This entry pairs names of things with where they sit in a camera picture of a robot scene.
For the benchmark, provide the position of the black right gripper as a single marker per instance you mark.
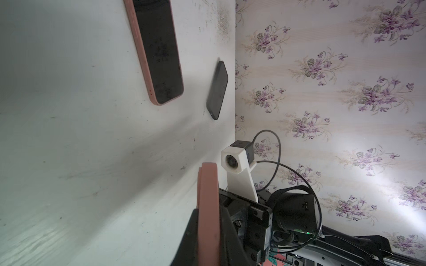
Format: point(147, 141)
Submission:
point(245, 228)

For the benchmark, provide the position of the black phone far right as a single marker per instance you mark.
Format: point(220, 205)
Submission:
point(217, 91)

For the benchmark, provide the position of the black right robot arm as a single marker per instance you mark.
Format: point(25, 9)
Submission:
point(297, 241)

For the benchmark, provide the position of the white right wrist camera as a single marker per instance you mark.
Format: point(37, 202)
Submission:
point(238, 160)

